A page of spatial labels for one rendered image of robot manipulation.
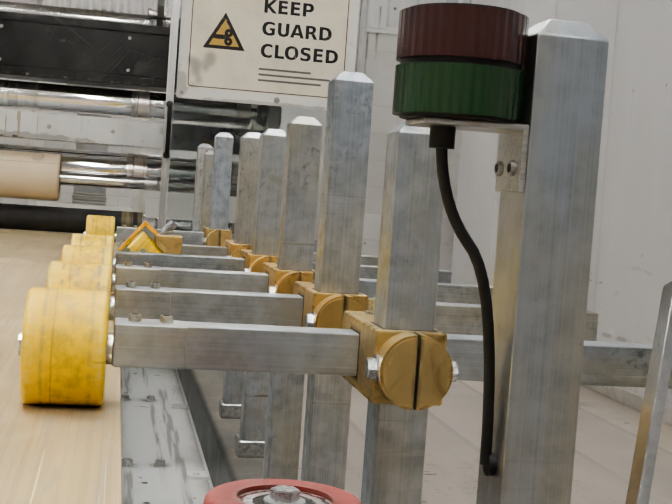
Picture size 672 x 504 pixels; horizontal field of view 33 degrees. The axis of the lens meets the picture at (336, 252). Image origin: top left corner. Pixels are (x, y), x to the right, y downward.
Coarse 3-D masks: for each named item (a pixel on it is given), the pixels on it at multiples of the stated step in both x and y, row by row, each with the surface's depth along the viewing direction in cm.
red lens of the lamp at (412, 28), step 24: (408, 24) 52; (432, 24) 50; (456, 24) 50; (480, 24) 50; (504, 24) 50; (528, 24) 52; (408, 48) 51; (432, 48) 50; (456, 48) 50; (480, 48) 50; (504, 48) 51
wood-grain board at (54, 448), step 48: (0, 240) 253; (48, 240) 265; (0, 288) 152; (0, 336) 109; (0, 384) 85; (0, 432) 69; (48, 432) 70; (96, 432) 71; (0, 480) 59; (48, 480) 59; (96, 480) 60
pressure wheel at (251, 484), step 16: (240, 480) 60; (256, 480) 60; (272, 480) 60; (288, 480) 60; (208, 496) 56; (224, 496) 56; (240, 496) 57; (256, 496) 58; (272, 496) 57; (288, 496) 56; (304, 496) 58; (320, 496) 59; (336, 496) 58; (352, 496) 58
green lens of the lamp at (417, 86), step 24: (408, 72) 51; (432, 72) 50; (456, 72) 50; (480, 72) 50; (504, 72) 51; (408, 96) 51; (432, 96) 51; (456, 96) 50; (480, 96) 50; (504, 96) 51
